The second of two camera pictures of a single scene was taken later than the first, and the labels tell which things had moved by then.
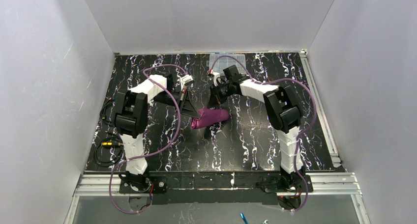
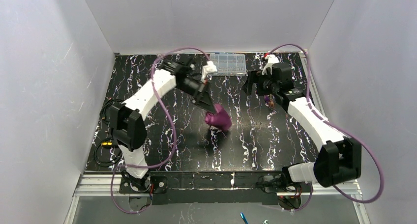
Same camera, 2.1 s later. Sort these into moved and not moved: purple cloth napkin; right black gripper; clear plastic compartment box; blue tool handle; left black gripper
Moved: purple cloth napkin; right black gripper; left black gripper
Not moved: blue tool handle; clear plastic compartment box
